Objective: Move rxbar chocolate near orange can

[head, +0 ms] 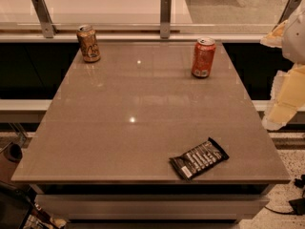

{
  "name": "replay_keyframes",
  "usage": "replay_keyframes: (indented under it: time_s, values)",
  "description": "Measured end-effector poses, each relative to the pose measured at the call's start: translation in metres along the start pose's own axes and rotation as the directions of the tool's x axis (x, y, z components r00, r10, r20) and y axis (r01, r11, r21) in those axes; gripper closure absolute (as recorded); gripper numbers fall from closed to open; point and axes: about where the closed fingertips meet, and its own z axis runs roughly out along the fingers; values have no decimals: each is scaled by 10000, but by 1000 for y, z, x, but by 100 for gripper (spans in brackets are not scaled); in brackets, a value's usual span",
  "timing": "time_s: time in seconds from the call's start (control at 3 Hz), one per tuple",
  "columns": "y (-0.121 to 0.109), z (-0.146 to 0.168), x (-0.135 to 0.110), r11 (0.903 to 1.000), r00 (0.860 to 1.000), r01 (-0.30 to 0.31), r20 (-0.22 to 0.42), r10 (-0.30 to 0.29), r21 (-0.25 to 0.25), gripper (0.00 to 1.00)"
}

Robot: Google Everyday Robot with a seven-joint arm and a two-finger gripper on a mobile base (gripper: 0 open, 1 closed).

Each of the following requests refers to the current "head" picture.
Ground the orange-brown soda can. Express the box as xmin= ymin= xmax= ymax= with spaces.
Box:
xmin=76 ymin=25 xmax=100 ymax=62

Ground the middle metal railing bracket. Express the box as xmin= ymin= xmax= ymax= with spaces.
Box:
xmin=160 ymin=0 xmax=172 ymax=39

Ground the dark round bin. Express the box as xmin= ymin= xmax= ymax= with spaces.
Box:
xmin=3 ymin=142 xmax=23 ymax=163

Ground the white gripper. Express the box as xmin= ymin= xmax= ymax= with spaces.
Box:
xmin=260 ymin=1 xmax=305 ymax=131

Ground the left metal railing bracket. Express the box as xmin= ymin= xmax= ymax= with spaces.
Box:
xmin=31 ymin=0 xmax=56 ymax=38

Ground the right metal railing bracket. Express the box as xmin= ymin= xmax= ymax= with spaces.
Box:
xmin=276 ymin=0 xmax=305 ymax=30

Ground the red soda can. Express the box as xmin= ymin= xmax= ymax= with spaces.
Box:
xmin=192 ymin=37 xmax=216 ymax=78

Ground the black cable on floor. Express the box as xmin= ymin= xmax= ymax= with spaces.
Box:
xmin=264 ymin=174 xmax=305 ymax=216

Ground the black rxbar chocolate wrapper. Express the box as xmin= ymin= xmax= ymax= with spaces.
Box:
xmin=170 ymin=137 xmax=230 ymax=180

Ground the metal railing bracket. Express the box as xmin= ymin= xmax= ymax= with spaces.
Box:
xmin=31 ymin=0 xmax=56 ymax=38
xmin=276 ymin=0 xmax=305 ymax=30
xmin=160 ymin=0 xmax=172 ymax=39

